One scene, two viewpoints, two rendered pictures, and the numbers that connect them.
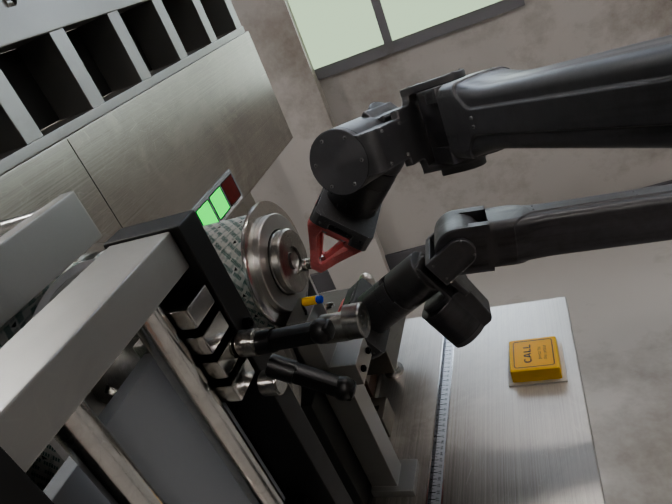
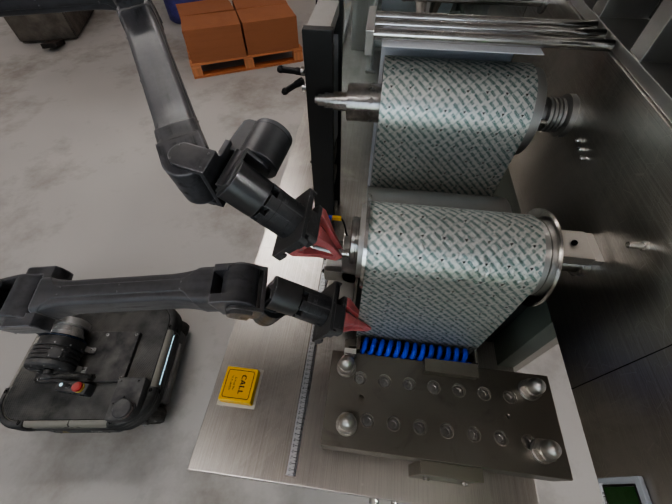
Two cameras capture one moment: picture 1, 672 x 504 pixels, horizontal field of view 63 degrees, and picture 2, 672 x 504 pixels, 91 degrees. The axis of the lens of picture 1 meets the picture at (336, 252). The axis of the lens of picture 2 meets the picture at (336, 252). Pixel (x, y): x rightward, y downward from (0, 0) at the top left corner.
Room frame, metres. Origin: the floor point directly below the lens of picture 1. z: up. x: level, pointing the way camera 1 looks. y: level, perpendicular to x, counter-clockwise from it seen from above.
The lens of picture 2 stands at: (0.86, -0.07, 1.65)
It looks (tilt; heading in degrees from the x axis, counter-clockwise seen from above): 54 degrees down; 162
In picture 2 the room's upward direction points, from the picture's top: straight up
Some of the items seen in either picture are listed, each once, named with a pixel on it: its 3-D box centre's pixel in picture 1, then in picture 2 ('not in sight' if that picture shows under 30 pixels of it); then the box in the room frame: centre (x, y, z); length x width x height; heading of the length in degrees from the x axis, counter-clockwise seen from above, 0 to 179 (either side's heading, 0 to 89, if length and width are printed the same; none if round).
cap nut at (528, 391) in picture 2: not in sight; (534, 386); (0.83, 0.30, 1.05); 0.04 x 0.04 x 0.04
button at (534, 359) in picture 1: (534, 359); (239, 385); (0.62, -0.21, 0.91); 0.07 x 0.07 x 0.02; 65
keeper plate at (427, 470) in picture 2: not in sight; (443, 474); (0.90, 0.11, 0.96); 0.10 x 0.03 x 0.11; 65
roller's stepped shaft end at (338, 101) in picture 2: not in sight; (331, 100); (0.31, 0.10, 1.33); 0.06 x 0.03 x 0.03; 65
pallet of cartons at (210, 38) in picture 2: not in sight; (239, 33); (-3.20, 0.16, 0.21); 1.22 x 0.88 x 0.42; 86
